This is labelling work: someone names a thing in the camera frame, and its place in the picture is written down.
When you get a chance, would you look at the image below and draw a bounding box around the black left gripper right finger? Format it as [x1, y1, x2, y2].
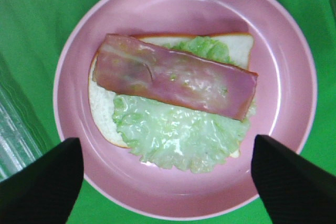
[251, 135, 335, 223]

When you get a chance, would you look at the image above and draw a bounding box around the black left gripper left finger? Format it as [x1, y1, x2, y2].
[1, 137, 83, 223]

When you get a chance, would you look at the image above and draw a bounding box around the bread slice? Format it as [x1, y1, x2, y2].
[88, 33, 255, 159]

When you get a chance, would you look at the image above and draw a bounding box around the clear left plastic tray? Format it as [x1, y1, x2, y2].
[1, 56, 47, 181]

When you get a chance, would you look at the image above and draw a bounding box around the pink plate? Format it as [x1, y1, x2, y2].
[54, 0, 317, 220]

